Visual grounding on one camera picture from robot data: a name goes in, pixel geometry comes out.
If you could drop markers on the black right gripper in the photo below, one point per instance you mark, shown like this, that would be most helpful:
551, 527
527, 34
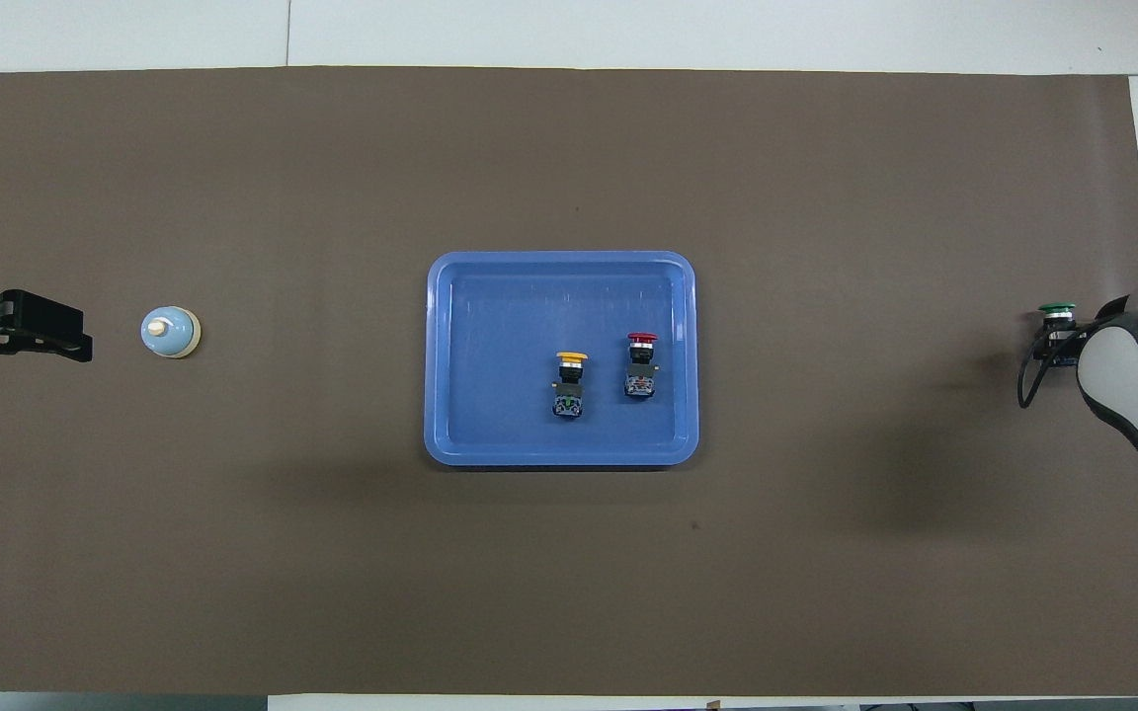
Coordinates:
1063, 357

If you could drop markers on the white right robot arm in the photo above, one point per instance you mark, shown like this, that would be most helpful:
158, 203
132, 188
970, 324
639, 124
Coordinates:
1132, 385

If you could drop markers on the yellow push button switch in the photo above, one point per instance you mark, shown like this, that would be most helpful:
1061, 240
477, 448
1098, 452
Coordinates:
569, 380

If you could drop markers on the green push button switch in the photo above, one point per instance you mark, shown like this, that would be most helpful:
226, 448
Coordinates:
1056, 309

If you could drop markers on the brown table mat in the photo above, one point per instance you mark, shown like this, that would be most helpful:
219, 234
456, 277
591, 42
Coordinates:
569, 573

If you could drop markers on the red push button switch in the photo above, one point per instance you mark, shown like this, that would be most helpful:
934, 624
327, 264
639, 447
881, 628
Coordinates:
640, 365

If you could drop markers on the light blue desk bell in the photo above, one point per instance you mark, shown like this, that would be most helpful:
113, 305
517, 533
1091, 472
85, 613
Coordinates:
170, 333

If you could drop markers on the blue plastic tray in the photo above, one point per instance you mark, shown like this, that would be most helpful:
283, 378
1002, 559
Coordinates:
510, 375

